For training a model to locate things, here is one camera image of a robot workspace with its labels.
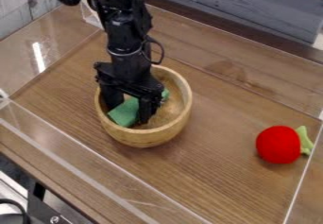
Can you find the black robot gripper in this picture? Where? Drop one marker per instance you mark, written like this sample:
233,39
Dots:
126,76

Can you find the green rectangular block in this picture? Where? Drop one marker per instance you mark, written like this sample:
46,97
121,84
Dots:
124,115

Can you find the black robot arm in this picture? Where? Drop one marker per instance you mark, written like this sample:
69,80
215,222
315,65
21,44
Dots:
125,20

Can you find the red plush tomato toy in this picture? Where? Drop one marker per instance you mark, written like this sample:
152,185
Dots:
280,144

